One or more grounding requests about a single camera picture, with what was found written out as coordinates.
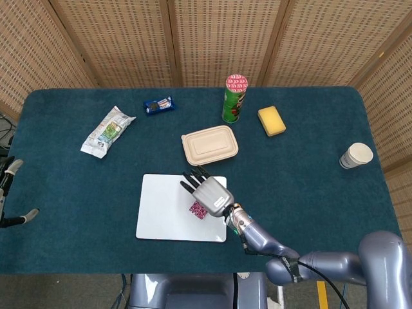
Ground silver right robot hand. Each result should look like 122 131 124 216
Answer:
180 165 235 218

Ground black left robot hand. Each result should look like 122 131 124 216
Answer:
0 156 40 229

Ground small pink patterned packet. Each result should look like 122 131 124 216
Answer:
188 201 209 220

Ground beige lidded food container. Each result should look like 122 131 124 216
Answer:
180 125 239 167

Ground white cutting board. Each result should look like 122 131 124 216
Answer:
135 173 228 243

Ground teal felt table cover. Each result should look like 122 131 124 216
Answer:
0 86 407 275

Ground green chips can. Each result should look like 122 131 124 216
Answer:
221 74 250 125

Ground yellow sponge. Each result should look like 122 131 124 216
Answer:
257 106 287 138

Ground grey-blue robot torso base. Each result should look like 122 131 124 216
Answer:
127 272 268 309

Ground blue cookie pack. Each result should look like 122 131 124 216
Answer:
143 95 178 117

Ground white green snack bag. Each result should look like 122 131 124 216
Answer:
80 105 137 160

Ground white paper cup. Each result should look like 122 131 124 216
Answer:
339 142 374 170

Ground woven rattan folding screen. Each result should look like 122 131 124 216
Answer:
0 0 412 234

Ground black floor cables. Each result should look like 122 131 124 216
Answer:
0 113 17 152

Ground blue cable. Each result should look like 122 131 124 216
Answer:
118 274 130 309

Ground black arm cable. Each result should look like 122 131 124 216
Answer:
240 236 351 309

